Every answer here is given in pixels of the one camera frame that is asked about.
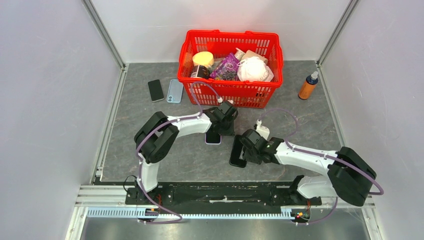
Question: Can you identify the white plastic bag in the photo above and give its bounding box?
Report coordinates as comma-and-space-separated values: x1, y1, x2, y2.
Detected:
237, 56, 274, 82

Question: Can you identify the white slotted cable duct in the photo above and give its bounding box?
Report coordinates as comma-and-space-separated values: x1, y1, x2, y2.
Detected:
86, 207, 294, 220

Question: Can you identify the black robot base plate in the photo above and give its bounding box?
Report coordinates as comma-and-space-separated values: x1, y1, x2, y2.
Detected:
125, 181, 322, 215

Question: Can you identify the lilac phone case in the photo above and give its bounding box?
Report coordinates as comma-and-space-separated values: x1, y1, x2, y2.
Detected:
204, 129, 222, 146

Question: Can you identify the brown paper package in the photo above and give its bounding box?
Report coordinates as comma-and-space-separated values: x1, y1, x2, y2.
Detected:
241, 50, 268, 65

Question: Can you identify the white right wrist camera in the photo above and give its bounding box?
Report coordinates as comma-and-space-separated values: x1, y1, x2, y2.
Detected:
254, 119, 270, 140

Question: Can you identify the small black smartphone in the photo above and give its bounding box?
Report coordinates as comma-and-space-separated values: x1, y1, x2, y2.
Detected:
147, 79, 165, 102

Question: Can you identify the orange spray bottle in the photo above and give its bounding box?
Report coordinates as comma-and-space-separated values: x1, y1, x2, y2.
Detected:
297, 71, 319, 100

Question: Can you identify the purple snack bag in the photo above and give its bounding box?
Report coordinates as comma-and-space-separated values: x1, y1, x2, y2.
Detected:
210, 53, 240, 81

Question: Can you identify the red plastic shopping basket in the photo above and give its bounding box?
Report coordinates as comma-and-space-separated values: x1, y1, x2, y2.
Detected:
177, 29, 284, 108

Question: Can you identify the black phone case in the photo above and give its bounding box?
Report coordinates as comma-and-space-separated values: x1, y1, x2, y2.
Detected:
229, 134, 248, 169

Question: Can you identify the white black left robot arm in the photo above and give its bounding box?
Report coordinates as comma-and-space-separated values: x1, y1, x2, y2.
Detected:
134, 100, 238, 204

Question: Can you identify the black jar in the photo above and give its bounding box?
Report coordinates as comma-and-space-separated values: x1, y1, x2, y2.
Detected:
190, 65, 210, 79

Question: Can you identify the light blue phone case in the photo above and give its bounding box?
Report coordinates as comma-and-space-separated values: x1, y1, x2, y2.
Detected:
166, 79, 184, 104

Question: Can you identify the yellow lidded round tub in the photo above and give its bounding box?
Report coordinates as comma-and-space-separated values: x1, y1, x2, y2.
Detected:
192, 51, 215, 68

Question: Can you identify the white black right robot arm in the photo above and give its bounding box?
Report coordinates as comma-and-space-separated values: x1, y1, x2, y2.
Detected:
239, 129, 378, 207

